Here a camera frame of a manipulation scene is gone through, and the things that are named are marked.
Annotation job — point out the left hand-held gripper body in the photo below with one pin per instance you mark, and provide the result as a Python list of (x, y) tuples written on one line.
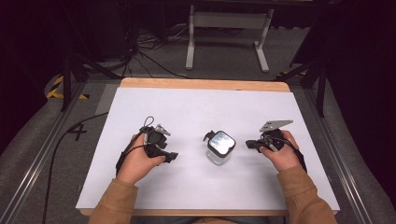
[(154, 138)]

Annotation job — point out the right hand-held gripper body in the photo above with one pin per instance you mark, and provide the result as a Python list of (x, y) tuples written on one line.
[(273, 138)]

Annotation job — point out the clear square jar black lid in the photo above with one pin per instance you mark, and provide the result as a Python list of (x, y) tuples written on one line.
[(221, 146)]

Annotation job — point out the person's right hand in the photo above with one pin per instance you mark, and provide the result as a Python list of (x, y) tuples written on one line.
[(285, 157)]

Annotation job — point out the person's left hand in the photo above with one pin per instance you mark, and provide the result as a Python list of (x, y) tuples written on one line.
[(137, 161)]

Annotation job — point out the white table mat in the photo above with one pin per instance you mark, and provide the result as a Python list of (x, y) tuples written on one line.
[(199, 109)]

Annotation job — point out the black tripod stand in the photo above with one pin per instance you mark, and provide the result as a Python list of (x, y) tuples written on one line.
[(66, 81), (320, 87)]

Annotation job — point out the yellow black floor tape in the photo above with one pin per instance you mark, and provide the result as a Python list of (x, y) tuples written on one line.
[(55, 88)]

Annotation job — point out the aluminium floor rail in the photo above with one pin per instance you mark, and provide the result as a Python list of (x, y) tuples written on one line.
[(341, 158), (34, 168)]

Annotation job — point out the white metal table frame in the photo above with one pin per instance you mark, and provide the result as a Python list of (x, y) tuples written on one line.
[(229, 19)]

